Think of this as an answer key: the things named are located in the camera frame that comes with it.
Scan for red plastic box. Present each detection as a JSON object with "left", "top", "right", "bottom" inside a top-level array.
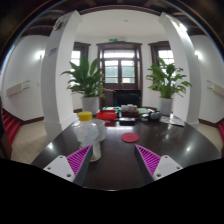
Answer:
[{"left": 97, "top": 110, "right": 117, "bottom": 120}]

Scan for brown wooden door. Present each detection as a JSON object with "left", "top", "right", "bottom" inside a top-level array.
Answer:
[{"left": 97, "top": 41, "right": 142, "bottom": 107}]

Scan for green book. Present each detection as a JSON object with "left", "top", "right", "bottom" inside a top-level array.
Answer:
[{"left": 137, "top": 108, "right": 150, "bottom": 115}]

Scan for left potted green plant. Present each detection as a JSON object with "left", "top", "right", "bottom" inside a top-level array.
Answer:
[{"left": 64, "top": 56, "right": 111, "bottom": 115}]

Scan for black flat box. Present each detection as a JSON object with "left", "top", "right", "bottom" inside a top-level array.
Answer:
[{"left": 119, "top": 117, "right": 136, "bottom": 126}]

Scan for clear glass cup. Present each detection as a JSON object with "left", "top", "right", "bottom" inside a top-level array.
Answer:
[{"left": 94, "top": 119, "right": 106, "bottom": 141}]

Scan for green exit sign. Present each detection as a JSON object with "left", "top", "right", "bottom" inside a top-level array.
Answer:
[{"left": 109, "top": 38, "right": 118, "bottom": 42}]

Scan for clear bottle with yellow cap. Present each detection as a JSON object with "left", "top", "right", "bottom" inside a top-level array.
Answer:
[{"left": 73, "top": 111, "right": 102, "bottom": 163}]

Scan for black office chair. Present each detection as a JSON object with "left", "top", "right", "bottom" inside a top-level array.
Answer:
[{"left": 113, "top": 89, "right": 141, "bottom": 107}]

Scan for potted green plant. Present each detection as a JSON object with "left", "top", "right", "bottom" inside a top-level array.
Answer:
[
  {"left": 64, "top": 56, "right": 111, "bottom": 115},
  {"left": 146, "top": 57, "right": 192, "bottom": 116}
]

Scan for right potted green plant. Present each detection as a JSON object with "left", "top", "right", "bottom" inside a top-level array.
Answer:
[{"left": 146, "top": 57, "right": 192, "bottom": 116}]

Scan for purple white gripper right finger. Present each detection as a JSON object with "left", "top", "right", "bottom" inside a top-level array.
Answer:
[{"left": 134, "top": 145, "right": 182, "bottom": 184}]

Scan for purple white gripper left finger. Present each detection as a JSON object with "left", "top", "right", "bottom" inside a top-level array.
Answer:
[{"left": 44, "top": 145, "right": 93, "bottom": 186}]

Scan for white cups on tray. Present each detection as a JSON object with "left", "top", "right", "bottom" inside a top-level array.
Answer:
[{"left": 121, "top": 104, "right": 138, "bottom": 112}]

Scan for dark round gadget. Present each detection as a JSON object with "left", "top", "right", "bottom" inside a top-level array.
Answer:
[{"left": 149, "top": 111, "right": 162, "bottom": 121}]

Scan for red round coaster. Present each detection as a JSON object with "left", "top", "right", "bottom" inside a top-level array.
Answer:
[{"left": 121, "top": 132, "right": 139, "bottom": 143}]

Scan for magazine on table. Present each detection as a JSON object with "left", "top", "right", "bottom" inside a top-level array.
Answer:
[{"left": 160, "top": 116, "right": 185, "bottom": 127}]

